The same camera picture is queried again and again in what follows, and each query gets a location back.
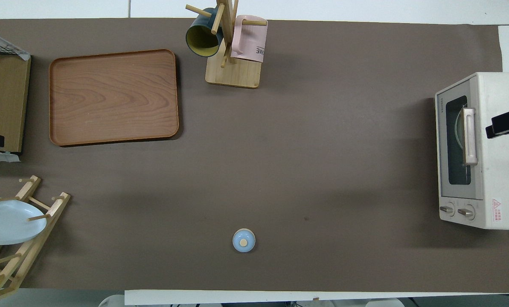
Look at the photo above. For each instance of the glass oven door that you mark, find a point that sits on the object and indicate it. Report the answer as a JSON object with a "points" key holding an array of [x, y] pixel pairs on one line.
{"points": [[450, 140]]}

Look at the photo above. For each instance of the white toaster oven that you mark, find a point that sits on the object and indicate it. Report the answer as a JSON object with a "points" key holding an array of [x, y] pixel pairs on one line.
{"points": [[504, 179]]}

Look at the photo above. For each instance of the silver oven knob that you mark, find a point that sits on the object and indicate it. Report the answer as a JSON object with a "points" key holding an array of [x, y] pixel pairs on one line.
{"points": [[447, 209], [466, 212]]}

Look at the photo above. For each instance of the wooden shelf cabinet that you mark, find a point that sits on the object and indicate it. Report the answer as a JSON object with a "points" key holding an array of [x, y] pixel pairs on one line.
{"points": [[4, 102]]}

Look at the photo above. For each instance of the red warning sticker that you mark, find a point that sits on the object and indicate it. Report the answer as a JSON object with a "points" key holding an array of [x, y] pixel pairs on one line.
{"points": [[497, 209]]}

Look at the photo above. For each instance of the light blue plate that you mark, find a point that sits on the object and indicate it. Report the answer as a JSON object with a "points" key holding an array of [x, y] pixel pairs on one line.
{"points": [[7, 221]]}

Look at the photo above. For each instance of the wooden dish rack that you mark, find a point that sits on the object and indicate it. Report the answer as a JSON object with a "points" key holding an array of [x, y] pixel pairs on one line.
{"points": [[24, 251]]}

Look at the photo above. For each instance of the wooden serving tray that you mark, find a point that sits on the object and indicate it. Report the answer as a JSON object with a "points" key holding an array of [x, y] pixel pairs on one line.
{"points": [[113, 97]]}

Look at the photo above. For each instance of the brown table mat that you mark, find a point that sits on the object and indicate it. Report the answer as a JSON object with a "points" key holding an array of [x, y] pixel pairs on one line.
{"points": [[305, 170]]}

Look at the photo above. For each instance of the dark mug yellow inside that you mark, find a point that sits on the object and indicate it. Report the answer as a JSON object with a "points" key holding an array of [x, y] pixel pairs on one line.
{"points": [[201, 40]]}

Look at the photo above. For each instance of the wooden mug tree stand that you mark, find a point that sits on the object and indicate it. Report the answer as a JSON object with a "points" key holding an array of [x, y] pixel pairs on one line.
{"points": [[233, 74]]}

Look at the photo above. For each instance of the blue jar cork lid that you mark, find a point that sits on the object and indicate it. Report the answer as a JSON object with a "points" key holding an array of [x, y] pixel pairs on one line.
{"points": [[243, 240]]}

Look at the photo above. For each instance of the pink mug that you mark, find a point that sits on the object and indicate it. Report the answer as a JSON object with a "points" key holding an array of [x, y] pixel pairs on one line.
{"points": [[248, 42]]}

